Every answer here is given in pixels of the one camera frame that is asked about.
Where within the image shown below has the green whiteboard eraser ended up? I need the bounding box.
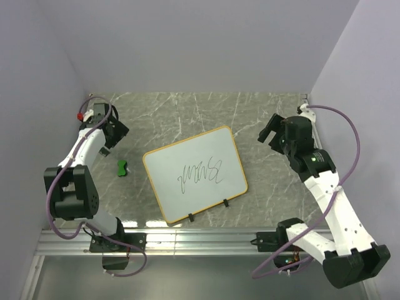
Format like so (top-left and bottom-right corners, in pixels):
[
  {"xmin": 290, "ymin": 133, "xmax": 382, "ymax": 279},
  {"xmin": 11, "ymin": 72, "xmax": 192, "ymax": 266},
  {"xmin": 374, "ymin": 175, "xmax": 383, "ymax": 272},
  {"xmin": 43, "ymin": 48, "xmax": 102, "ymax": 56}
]
[{"xmin": 117, "ymin": 160, "xmax": 128, "ymax": 177}]

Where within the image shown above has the yellow framed whiteboard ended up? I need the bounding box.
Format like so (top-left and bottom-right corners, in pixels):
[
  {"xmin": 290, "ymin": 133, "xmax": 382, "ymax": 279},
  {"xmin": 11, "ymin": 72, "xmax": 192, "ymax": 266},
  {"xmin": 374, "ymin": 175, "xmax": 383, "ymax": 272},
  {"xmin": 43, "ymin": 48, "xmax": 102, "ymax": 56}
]
[{"xmin": 142, "ymin": 126, "xmax": 248, "ymax": 224}]

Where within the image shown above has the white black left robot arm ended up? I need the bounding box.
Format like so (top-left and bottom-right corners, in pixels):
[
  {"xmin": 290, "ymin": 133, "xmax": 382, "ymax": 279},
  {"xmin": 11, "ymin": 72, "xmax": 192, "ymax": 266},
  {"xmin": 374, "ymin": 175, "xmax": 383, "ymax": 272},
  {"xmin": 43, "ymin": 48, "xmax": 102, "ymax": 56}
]
[{"xmin": 44, "ymin": 101, "xmax": 129, "ymax": 252}]

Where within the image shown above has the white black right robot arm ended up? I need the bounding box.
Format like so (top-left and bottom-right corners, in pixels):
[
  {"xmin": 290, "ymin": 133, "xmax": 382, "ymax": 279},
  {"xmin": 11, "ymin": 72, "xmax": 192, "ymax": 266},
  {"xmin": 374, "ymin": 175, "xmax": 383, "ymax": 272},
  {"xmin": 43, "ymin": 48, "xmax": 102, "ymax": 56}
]
[{"xmin": 251, "ymin": 104, "xmax": 391, "ymax": 289}]

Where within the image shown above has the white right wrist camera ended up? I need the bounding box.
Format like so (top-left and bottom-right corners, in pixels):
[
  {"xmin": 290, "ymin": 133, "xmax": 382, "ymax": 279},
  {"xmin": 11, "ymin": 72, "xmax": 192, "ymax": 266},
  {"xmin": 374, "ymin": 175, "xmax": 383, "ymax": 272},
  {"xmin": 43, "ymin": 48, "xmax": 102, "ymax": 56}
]
[{"xmin": 297, "ymin": 104, "xmax": 316, "ymax": 123}]

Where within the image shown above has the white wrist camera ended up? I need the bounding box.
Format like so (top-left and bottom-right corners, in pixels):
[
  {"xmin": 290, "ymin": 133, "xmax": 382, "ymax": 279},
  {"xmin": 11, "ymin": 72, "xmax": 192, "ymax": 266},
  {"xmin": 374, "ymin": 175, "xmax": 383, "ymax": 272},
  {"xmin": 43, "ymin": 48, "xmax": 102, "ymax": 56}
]
[
  {"xmin": 77, "ymin": 109, "xmax": 94, "ymax": 123},
  {"xmin": 297, "ymin": 104, "xmax": 316, "ymax": 123}
]

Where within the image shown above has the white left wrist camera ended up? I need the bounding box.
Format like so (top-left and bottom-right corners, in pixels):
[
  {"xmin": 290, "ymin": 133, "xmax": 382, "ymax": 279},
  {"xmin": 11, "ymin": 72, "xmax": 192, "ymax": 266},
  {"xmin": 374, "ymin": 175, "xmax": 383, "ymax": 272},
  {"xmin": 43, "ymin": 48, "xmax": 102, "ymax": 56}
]
[{"xmin": 77, "ymin": 109, "xmax": 94, "ymax": 123}]

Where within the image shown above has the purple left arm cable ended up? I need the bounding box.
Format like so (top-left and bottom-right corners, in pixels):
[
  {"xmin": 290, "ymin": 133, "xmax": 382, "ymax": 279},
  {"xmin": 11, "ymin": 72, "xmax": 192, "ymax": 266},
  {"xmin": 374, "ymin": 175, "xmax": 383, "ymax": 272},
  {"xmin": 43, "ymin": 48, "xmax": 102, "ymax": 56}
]
[{"xmin": 46, "ymin": 96, "xmax": 148, "ymax": 278}]

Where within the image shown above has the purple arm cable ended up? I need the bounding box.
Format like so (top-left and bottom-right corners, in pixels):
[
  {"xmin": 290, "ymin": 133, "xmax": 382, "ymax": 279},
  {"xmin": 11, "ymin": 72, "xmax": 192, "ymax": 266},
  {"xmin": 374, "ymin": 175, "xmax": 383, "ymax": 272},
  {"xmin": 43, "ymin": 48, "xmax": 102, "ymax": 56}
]
[
  {"xmin": 46, "ymin": 96, "xmax": 148, "ymax": 278},
  {"xmin": 251, "ymin": 104, "xmax": 361, "ymax": 280}
]

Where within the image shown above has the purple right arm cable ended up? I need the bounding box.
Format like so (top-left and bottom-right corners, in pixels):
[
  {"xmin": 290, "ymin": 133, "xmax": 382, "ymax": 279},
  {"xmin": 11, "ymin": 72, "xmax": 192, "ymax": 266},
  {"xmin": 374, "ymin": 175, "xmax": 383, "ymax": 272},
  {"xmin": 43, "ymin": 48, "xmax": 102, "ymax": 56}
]
[{"xmin": 251, "ymin": 104, "xmax": 361, "ymax": 280}]

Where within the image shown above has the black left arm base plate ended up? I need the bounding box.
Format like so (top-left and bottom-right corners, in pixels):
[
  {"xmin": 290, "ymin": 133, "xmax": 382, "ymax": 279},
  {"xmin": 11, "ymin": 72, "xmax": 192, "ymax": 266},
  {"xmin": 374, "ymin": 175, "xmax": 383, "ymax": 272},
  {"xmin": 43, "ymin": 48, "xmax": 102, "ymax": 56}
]
[{"xmin": 89, "ymin": 232, "xmax": 147, "ymax": 253}]

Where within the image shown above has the aluminium mounting rail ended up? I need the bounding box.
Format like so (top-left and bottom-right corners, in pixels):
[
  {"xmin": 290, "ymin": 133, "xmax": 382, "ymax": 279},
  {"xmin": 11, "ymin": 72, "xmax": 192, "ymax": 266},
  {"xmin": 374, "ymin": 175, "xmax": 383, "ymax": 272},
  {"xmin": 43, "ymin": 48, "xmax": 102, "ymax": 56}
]
[{"xmin": 36, "ymin": 227, "xmax": 335, "ymax": 257}]

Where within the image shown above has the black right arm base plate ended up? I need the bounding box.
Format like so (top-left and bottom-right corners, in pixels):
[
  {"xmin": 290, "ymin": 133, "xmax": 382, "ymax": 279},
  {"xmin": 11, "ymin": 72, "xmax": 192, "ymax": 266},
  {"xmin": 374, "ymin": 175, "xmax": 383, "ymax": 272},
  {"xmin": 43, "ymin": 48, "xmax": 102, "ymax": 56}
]
[{"xmin": 250, "ymin": 231, "xmax": 289, "ymax": 253}]

